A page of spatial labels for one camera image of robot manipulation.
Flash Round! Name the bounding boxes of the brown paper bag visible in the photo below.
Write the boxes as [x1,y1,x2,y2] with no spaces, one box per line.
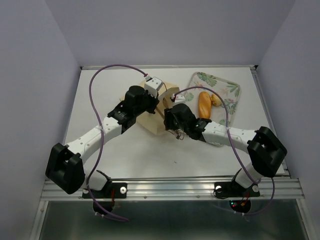
[119,79,181,137]

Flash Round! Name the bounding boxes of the long fake baguette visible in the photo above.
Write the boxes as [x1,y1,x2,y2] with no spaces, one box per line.
[198,91,212,119]

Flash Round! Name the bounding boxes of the small round fake bun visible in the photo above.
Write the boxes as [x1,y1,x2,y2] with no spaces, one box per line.
[210,94,222,107]

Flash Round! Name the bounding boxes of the metal kitchen tongs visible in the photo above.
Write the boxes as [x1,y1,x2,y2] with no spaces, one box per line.
[167,129,185,141]

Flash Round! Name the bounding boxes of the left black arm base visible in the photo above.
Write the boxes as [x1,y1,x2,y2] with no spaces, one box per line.
[89,170,128,213]

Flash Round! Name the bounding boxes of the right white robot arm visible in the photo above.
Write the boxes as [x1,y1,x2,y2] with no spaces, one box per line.
[164,103,288,198]

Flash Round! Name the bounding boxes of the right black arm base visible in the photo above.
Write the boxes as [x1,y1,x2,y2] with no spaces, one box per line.
[213,181,261,214]

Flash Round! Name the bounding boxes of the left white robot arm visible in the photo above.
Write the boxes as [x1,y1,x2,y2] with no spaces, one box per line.
[45,83,161,195]

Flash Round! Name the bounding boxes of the floral leaf pattern tray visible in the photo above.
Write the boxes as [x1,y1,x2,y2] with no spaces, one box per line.
[183,72,241,127]

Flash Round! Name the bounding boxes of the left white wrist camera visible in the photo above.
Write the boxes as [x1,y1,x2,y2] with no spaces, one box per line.
[143,74,164,99]

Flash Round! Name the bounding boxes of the aluminium front rail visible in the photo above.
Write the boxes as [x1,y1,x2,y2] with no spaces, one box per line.
[40,176,305,202]

